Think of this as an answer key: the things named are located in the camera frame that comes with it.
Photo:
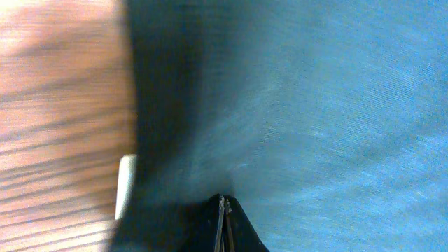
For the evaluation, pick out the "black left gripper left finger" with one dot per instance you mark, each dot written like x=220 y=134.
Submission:
x=205 y=235

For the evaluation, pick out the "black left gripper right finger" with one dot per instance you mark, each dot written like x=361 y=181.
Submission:
x=239 y=234

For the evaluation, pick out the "black t-shirt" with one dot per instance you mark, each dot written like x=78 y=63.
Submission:
x=326 y=120

